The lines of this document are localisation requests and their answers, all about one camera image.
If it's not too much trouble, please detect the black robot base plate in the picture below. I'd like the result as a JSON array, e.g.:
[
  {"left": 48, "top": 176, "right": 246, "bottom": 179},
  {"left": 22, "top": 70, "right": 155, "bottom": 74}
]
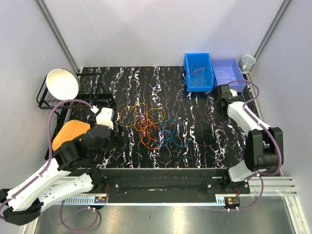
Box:
[{"left": 89, "top": 168, "right": 250, "bottom": 206}]

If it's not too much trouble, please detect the red cable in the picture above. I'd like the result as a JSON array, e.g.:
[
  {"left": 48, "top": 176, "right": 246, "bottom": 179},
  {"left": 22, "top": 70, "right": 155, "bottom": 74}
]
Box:
[{"left": 189, "top": 63, "right": 208, "bottom": 86}]

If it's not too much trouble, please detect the yellow cable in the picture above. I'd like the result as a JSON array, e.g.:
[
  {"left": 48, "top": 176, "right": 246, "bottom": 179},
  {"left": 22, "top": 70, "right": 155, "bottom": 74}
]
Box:
[{"left": 119, "top": 102, "right": 167, "bottom": 128}]

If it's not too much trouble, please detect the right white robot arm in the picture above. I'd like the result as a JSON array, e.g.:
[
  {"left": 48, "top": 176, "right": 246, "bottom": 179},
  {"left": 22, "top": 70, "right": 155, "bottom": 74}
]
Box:
[{"left": 215, "top": 84, "right": 284, "bottom": 193}]

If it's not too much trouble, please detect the left purple robot hose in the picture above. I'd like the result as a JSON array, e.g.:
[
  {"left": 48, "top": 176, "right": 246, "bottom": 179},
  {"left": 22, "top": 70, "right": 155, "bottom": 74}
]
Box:
[{"left": 0, "top": 99, "right": 102, "bottom": 232}]

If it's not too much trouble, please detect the lavender plastic tray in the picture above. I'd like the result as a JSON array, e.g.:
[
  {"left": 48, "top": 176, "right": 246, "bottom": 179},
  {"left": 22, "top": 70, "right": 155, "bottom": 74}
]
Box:
[{"left": 211, "top": 58, "right": 246, "bottom": 93}]

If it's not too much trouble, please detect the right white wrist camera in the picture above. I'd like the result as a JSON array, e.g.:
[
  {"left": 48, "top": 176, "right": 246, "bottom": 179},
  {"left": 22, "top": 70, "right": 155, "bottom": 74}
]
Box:
[{"left": 230, "top": 89, "right": 237, "bottom": 97}]

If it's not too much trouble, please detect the orange woven basket tray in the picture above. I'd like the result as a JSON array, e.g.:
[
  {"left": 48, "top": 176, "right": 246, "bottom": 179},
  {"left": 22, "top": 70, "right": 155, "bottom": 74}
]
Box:
[{"left": 52, "top": 120, "right": 91, "bottom": 151}]

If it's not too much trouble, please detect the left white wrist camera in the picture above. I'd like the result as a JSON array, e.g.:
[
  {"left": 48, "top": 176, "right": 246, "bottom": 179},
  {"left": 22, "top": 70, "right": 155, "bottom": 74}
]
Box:
[{"left": 91, "top": 106, "right": 115, "bottom": 130}]

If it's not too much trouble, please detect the black wire dish rack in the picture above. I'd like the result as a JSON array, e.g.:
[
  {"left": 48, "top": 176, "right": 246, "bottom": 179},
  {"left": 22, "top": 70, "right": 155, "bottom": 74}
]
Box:
[{"left": 36, "top": 71, "right": 116, "bottom": 122}]

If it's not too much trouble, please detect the white round bowl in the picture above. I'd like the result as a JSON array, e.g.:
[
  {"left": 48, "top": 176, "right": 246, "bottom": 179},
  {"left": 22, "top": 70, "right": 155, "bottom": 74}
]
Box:
[{"left": 46, "top": 69, "right": 80, "bottom": 100}]

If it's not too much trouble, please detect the dark brown cable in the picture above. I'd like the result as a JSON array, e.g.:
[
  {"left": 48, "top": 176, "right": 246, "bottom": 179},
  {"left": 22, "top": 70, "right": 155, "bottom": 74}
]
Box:
[{"left": 185, "top": 109, "right": 227, "bottom": 147}]

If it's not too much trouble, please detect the blue plastic bin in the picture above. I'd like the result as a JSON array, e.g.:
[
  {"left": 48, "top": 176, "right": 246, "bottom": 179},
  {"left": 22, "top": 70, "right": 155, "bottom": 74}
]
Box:
[{"left": 183, "top": 53, "right": 214, "bottom": 92}]

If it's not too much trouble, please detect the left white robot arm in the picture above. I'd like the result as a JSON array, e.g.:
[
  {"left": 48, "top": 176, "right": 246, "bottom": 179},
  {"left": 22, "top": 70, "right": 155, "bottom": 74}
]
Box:
[{"left": 0, "top": 125, "right": 124, "bottom": 226}]

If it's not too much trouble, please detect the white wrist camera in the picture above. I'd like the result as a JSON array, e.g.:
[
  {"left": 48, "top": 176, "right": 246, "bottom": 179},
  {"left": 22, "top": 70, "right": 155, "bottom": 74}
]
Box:
[
  {"left": 91, "top": 106, "right": 115, "bottom": 130},
  {"left": 230, "top": 89, "right": 237, "bottom": 97}
]

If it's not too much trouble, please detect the white ceramic mug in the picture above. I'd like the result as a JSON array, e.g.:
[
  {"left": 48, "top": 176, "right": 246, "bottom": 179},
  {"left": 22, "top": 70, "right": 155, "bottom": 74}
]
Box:
[{"left": 240, "top": 55, "right": 256, "bottom": 74}]

